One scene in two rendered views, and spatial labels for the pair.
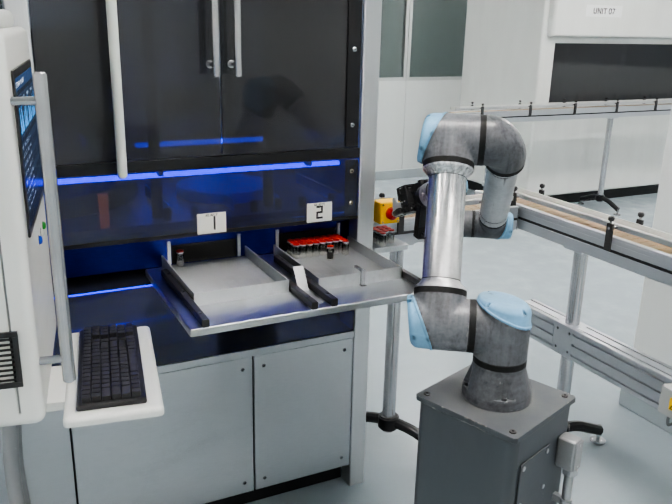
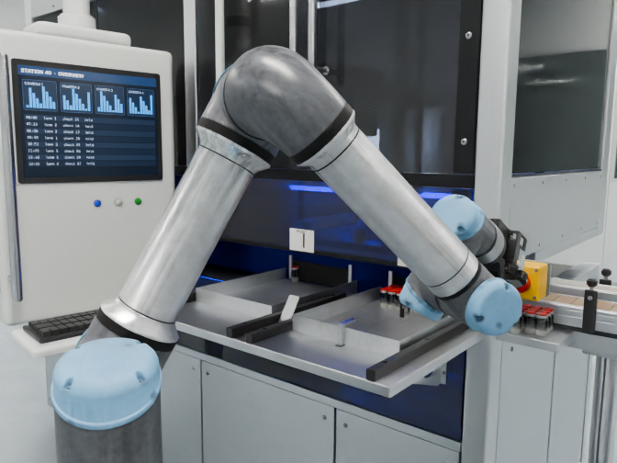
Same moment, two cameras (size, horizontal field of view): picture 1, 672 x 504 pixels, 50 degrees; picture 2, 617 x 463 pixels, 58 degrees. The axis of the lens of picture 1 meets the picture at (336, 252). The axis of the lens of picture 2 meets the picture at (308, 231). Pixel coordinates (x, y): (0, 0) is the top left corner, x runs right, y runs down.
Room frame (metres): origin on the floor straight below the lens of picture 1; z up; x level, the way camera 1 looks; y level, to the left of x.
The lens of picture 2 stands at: (1.41, -1.02, 1.25)
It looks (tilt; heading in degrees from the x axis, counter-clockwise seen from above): 8 degrees down; 66
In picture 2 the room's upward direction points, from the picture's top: straight up
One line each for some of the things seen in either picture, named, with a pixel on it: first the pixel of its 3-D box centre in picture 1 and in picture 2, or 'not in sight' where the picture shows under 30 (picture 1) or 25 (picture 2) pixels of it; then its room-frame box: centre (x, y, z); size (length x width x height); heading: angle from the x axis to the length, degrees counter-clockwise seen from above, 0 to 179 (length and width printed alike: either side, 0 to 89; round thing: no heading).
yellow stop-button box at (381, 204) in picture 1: (385, 210); (526, 279); (2.30, -0.16, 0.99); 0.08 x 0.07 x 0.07; 27
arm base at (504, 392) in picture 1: (498, 375); not in sight; (1.45, -0.36, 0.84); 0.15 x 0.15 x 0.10
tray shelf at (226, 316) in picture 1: (288, 281); (313, 319); (1.94, 0.13, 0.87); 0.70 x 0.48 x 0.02; 117
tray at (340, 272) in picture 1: (334, 260); (387, 316); (2.06, 0.00, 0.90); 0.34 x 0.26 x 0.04; 26
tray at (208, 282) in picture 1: (222, 273); (279, 290); (1.93, 0.32, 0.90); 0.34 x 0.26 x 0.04; 27
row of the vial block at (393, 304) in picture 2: (319, 248); (412, 303); (2.16, 0.05, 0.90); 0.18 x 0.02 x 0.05; 116
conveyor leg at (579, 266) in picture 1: (569, 345); not in sight; (2.46, -0.87, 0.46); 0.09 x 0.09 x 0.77; 27
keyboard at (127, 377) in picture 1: (110, 361); (111, 316); (1.53, 0.52, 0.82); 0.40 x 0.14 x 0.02; 18
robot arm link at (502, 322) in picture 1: (499, 326); (109, 406); (1.46, -0.36, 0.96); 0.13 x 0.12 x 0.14; 82
